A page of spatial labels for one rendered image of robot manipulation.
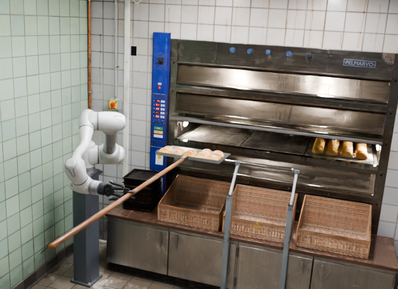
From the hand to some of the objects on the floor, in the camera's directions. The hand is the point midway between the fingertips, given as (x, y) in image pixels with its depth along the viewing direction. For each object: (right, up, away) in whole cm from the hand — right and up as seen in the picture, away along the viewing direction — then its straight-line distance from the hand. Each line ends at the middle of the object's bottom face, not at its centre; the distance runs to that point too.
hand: (129, 193), depth 287 cm
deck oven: (+121, -70, +246) cm, 282 cm away
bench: (+80, -97, +133) cm, 183 cm away
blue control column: (+28, -58, +272) cm, 280 cm away
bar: (+56, -99, +118) cm, 164 cm away
